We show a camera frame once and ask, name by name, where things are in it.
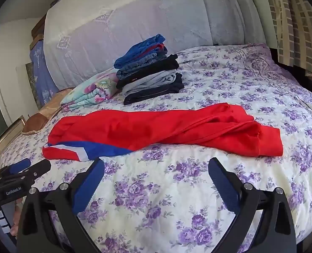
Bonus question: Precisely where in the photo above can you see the folded floral blanket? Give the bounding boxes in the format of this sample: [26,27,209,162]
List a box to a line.
[60,67,121,111]

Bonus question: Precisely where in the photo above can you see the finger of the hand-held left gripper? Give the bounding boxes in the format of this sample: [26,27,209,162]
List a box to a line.
[2,158,32,176]
[19,160,52,187]

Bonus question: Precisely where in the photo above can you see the stack of folded pants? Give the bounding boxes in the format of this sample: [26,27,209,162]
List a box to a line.
[114,34,185,105]

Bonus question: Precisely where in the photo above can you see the bed with purple floral sheet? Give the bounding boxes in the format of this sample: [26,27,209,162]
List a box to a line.
[0,43,312,253]

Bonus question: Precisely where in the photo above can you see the blue wrapped mattress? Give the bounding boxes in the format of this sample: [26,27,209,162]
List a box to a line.
[30,40,59,106]

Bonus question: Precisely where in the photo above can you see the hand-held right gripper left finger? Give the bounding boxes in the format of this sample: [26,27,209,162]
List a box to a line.
[16,159,105,253]

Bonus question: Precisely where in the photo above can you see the checkered curtain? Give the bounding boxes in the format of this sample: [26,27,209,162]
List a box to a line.
[261,0,312,75]

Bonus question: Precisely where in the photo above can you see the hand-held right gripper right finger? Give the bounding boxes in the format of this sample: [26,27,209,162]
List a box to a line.
[208,157,297,253]

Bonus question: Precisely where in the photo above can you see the grey covered upright mattress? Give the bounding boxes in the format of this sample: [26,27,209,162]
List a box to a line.
[43,0,267,90]

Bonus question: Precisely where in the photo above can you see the red pants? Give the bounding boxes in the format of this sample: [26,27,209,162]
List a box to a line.
[42,103,283,162]

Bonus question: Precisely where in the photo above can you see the purple floral pillow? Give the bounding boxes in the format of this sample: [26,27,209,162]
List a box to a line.
[240,43,280,77]

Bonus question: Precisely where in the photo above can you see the wooden headboard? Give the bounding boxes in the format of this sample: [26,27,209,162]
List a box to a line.
[30,16,47,50]

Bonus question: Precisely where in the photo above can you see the picture frame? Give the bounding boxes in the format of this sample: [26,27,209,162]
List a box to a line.
[0,118,26,157]

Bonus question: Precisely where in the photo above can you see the brown pillow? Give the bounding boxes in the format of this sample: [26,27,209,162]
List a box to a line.
[22,88,75,136]

